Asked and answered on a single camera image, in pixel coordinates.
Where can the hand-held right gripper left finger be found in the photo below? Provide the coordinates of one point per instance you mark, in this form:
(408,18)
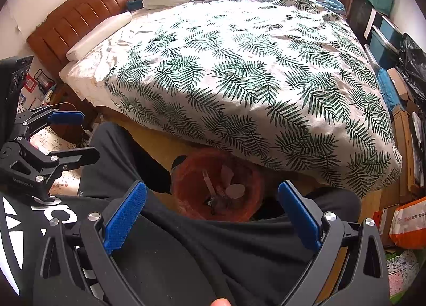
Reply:
(126,219)

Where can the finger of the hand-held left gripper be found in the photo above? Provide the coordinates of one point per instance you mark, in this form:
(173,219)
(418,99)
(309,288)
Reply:
(66,117)
(76,157)

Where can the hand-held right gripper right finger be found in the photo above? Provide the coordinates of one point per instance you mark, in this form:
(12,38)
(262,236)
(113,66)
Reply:
(299,223)

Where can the red plastic bag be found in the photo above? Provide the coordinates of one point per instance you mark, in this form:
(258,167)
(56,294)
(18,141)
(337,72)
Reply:
(196,193)

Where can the white paper strip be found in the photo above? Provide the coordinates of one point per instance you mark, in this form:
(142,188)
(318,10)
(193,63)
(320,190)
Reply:
(208,183)

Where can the person's right hand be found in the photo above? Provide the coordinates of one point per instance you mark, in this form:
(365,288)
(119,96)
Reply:
(222,302)

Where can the white bed sheet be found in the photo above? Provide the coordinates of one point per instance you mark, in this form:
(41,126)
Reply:
(90,73)

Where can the black printed shirt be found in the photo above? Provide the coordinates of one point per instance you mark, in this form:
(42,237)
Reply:
(10,226)

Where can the white round lid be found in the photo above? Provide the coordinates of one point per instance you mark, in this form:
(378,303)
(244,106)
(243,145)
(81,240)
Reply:
(235,191)

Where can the person's socked foot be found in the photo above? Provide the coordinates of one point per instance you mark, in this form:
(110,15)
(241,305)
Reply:
(179,163)

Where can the person's black pants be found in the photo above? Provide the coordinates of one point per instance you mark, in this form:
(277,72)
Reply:
(206,252)

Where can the long white pillow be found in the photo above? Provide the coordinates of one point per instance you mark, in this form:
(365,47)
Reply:
(100,31)

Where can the wooden headboard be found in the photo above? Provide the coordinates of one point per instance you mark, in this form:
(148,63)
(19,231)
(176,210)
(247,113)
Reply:
(83,13)

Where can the orange and white parcel bag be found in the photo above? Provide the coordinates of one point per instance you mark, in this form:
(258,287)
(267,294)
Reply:
(411,223)

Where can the floral patterned cloth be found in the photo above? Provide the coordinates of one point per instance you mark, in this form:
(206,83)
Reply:
(401,272)

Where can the leaf-print blanket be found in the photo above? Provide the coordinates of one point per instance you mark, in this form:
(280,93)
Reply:
(249,76)

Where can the blue plastic packet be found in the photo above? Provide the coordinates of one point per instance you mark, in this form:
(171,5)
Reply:
(387,88)

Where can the black plastic bag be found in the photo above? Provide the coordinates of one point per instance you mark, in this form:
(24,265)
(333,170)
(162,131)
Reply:
(414,60)

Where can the blue storage boxes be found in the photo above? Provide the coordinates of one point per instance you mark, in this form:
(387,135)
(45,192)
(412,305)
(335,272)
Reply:
(384,40)

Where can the blue cloth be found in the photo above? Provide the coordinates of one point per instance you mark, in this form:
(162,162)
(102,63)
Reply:
(331,1)

